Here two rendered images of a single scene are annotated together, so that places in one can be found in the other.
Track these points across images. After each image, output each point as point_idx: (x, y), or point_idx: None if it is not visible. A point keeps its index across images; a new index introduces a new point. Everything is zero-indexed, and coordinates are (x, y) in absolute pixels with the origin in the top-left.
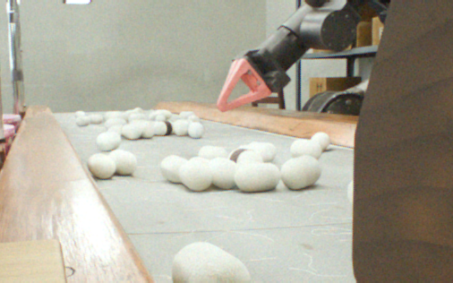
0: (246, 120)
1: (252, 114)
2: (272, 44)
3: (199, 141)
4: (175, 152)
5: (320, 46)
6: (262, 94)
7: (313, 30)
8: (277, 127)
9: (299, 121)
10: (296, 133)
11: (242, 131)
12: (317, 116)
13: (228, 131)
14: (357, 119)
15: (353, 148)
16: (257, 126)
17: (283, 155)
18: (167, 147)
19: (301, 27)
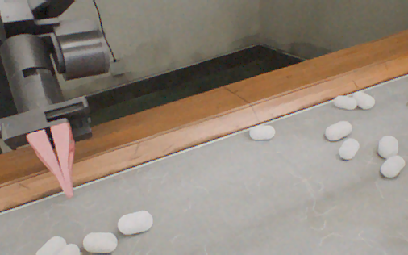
0: None
1: None
2: (55, 92)
3: (176, 219)
4: (305, 214)
5: (99, 73)
6: (74, 150)
7: (95, 60)
8: (101, 169)
9: (131, 147)
10: (152, 156)
11: (52, 206)
12: (116, 137)
13: (46, 217)
14: (166, 116)
15: (251, 126)
16: (45, 191)
17: (301, 150)
18: (252, 232)
19: (66, 60)
